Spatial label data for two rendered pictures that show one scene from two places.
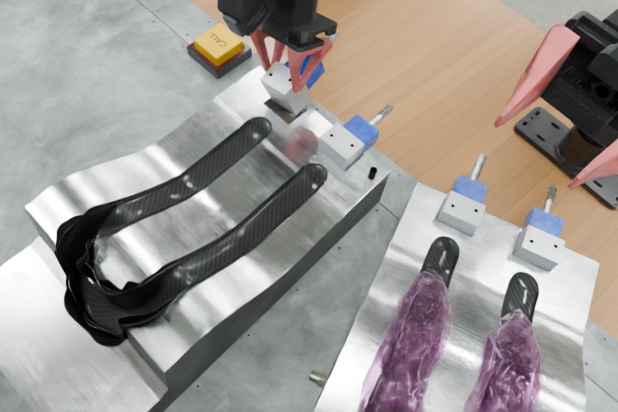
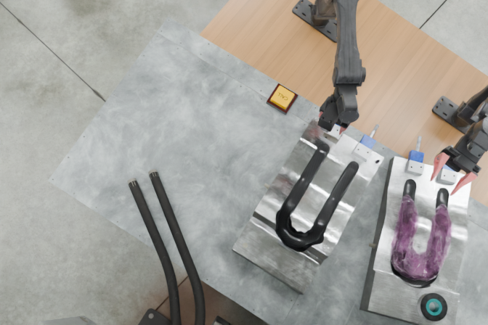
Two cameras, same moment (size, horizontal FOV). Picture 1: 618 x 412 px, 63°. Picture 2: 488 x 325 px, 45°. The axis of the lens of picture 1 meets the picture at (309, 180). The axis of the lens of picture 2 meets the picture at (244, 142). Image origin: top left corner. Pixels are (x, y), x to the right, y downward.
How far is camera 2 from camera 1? 1.31 m
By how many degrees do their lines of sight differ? 16
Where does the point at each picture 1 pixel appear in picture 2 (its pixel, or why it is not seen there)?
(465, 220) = (417, 172)
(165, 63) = (257, 111)
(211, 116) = (301, 147)
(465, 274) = (420, 193)
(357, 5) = not seen: hidden behind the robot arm
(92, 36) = (214, 103)
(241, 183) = (324, 176)
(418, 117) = (385, 114)
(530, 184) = (441, 139)
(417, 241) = (399, 183)
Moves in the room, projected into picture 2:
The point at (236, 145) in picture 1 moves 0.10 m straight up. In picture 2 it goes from (316, 159) to (322, 151)
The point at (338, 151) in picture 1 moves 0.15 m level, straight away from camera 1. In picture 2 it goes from (363, 156) to (359, 111)
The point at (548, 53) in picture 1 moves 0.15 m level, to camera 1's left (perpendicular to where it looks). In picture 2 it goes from (441, 162) to (385, 168)
